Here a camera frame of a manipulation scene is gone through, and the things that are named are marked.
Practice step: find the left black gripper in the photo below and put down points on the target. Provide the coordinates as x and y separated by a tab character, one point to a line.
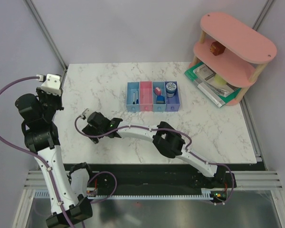
41	93

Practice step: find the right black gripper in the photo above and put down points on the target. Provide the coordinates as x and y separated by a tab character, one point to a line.
89	130

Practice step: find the light blue end bin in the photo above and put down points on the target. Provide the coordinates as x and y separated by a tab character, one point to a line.
132	97

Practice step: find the pink bin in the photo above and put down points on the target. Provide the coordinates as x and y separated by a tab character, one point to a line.
146	96

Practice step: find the blue pencil sharpener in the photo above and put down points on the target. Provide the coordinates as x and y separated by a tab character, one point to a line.
160	100

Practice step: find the pink eraser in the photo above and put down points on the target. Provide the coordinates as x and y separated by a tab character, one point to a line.
157	91

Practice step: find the purple blue bin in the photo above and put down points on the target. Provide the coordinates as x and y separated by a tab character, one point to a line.
173	104

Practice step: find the blue cleaning gel jar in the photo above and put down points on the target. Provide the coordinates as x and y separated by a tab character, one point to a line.
171	89

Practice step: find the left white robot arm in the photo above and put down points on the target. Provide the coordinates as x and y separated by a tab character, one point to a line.
67	191

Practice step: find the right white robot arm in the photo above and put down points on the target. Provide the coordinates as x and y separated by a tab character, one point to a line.
169	142

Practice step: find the green spiral notebook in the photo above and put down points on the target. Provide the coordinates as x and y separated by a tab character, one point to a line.
203	78

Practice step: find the red brown small box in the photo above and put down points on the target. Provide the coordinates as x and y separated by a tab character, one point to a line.
217	48

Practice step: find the pink two tier shelf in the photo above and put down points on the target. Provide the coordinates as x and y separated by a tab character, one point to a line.
246	55

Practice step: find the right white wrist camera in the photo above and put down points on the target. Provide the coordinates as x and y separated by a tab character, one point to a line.
85	114

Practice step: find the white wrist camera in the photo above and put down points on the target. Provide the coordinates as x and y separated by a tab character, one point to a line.
51	84
85	114

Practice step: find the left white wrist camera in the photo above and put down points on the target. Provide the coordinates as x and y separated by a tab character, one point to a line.
51	84

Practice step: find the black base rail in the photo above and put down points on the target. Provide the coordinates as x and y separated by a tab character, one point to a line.
170	174

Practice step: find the white cable duct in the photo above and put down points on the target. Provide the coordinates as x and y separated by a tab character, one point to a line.
205	195

